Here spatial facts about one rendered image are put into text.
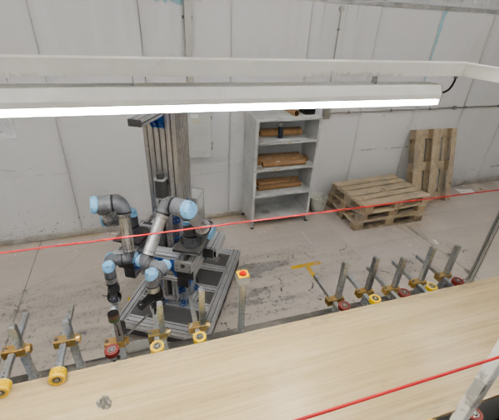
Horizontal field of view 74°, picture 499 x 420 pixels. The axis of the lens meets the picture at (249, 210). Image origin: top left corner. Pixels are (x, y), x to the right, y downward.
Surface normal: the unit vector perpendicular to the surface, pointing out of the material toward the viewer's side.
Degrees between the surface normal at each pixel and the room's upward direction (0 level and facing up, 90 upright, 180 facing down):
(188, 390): 0
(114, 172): 90
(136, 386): 0
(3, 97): 61
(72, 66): 90
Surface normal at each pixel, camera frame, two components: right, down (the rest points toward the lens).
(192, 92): 0.28, 0.00
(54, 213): 0.32, 0.48
